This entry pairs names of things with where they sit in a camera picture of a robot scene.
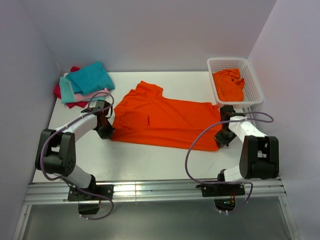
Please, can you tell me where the orange t-shirt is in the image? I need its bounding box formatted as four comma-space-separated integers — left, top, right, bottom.
111, 81, 221, 152
212, 68, 245, 102

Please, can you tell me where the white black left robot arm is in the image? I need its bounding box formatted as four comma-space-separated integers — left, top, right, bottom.
35, 100, 115, 200

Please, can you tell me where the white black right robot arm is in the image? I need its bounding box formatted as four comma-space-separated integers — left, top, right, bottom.
198, 121, 279, 197

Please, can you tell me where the pink folded t-shirt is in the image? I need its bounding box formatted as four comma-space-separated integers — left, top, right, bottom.
69, 81, 109, 103

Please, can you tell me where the teal folded t-shirt top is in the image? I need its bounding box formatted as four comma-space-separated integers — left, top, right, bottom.
66, 61, 116, 95

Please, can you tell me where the mint green folded t-shirt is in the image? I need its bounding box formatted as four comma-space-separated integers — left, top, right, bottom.
59, 76, 90, 104

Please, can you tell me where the red folded t-shirt bottom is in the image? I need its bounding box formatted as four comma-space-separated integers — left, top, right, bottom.
53, 66, 88, 109

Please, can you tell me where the white plastic laundry basket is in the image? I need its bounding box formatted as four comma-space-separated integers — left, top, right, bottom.
207, 57, 264, 108

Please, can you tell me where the orange t-shirt in basket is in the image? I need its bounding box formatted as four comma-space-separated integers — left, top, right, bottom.
212, 68, 245, 102

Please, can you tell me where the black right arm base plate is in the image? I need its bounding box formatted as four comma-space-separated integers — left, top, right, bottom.
196, 183, 246, 213

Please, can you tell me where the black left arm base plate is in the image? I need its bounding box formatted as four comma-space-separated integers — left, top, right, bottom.
67, 184, 114, 216

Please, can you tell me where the aluminium front rail frame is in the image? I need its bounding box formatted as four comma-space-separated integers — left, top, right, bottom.
13, 177, 301, 240

